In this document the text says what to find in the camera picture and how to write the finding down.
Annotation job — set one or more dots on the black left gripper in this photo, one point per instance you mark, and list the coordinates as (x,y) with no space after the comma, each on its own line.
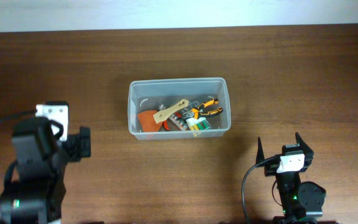
(84,142)

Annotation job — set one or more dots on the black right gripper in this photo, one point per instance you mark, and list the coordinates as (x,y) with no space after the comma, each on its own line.
(270,168)

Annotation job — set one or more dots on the red scraper with wooden handle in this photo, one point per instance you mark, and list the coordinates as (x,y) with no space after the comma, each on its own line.
(151,120)

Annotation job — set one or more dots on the red handled small pliers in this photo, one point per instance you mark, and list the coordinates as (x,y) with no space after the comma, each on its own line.
(165,125)

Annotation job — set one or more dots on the clear case of coloured plugs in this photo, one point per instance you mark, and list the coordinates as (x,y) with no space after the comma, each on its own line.
(200,124)

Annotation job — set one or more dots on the orange socket bit rail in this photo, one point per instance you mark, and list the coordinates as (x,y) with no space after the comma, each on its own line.
(181,125)

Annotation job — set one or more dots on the orange black needle nose pliers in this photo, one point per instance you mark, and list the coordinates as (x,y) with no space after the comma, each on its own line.
(202,111)

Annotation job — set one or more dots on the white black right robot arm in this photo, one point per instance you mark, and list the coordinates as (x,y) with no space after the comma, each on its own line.
(301,202)

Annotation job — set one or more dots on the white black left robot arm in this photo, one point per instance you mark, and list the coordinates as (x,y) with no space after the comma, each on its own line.
(34,182)

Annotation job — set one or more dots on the clear plastic storage container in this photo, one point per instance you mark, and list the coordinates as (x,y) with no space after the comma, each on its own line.
(147,95)

